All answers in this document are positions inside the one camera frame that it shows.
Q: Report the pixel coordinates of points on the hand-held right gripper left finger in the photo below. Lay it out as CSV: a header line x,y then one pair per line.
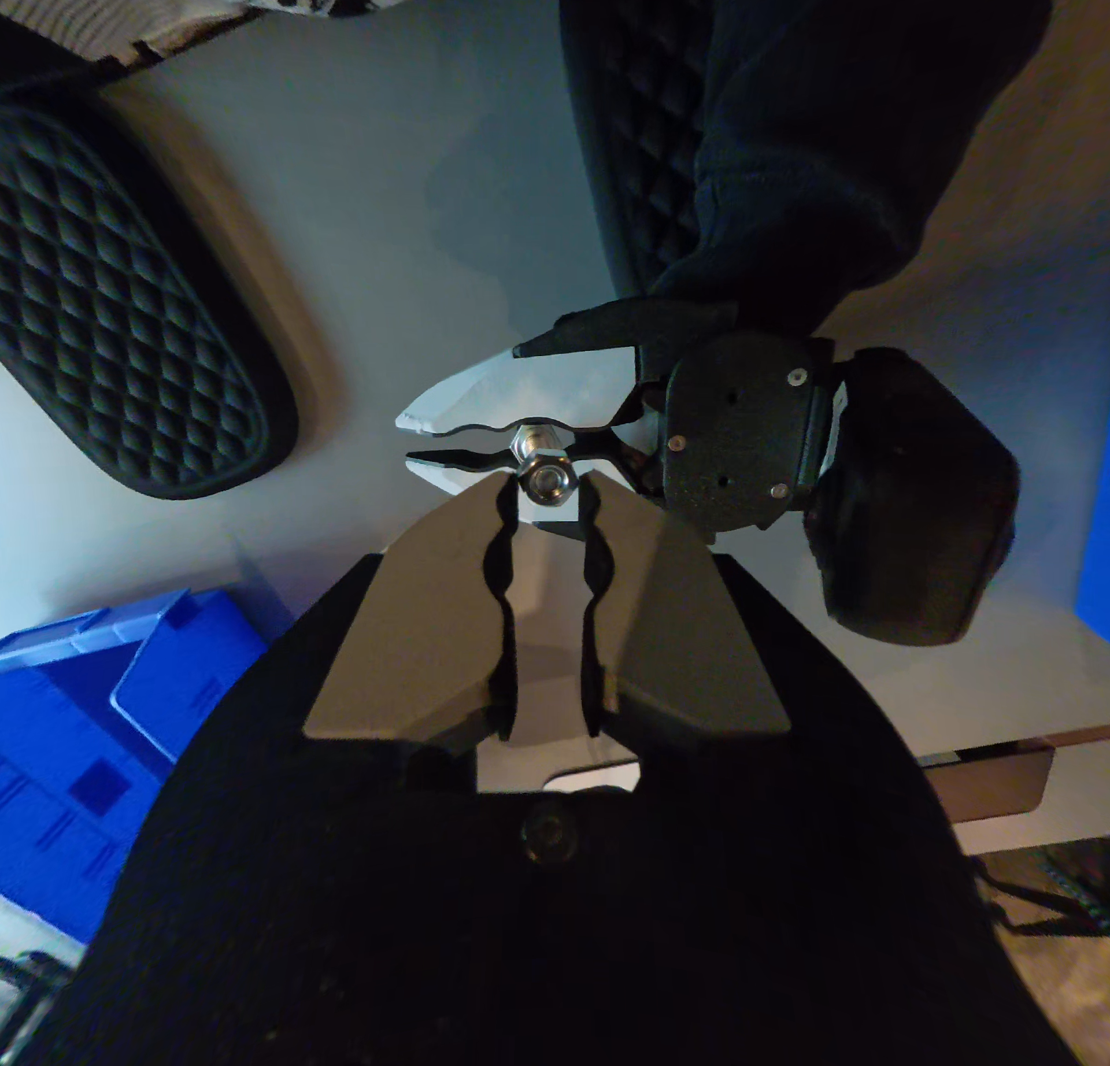
x,y
416,632

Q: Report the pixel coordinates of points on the silver hex nut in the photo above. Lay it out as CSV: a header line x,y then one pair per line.
x,y
525,468

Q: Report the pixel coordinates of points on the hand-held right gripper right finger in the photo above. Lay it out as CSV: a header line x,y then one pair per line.
x,y
694,650

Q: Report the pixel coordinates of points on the blue plastic bin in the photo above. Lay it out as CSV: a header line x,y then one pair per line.
x,y
69,736
1094,546

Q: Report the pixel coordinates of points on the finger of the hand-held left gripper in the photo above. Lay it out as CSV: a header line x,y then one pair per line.
x,y
433,475
520,390

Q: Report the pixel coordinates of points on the silver hex bolt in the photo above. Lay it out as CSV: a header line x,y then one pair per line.
x,y
539,437

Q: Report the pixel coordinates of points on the person's left forearm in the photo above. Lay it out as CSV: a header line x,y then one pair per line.
x,y
824,129

